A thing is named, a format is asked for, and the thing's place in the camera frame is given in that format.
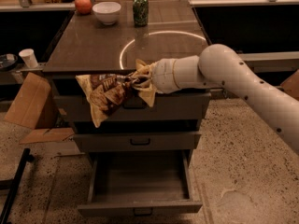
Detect brown chip bag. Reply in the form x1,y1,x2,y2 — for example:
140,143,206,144
76,59,157,128

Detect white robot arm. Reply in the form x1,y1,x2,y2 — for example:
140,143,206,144
151,44,299,153

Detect grey drawer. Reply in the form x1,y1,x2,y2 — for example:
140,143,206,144
54,92,210,122
74,132,200,153
78,150,202,217

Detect red apple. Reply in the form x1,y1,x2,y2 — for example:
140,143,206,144
75,0,93,15

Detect green soda can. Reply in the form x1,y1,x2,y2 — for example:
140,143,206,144
133,0,149,27

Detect cardboard box at right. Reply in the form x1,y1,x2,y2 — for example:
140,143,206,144
281,69,299,101

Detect white bowl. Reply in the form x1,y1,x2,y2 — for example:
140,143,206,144
93,2,121,25

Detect flat cardboard piece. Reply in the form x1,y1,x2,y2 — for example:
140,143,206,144
20,128,74,145

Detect bottom grey drawer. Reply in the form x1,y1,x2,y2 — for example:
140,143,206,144
78,150,202,217

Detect middle grey drawer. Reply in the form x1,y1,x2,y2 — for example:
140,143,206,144
74,132,200,153

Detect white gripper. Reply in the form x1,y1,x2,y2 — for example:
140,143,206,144
151,59,179,94

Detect white paper cup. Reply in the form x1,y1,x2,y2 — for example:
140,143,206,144
19,49,38,68

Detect grey drawer cabinet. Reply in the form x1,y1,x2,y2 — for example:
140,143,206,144
42,0,220,161

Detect dark round plate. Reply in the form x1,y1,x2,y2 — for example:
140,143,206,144
0,53,18,72

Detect top grey drawer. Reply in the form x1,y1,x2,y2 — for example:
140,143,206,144
54,92,210,122

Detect black metal stand leg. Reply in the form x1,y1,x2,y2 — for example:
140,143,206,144
0,148,35,224

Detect standing cardboard sheet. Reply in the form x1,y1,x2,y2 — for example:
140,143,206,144
4,73,58,129

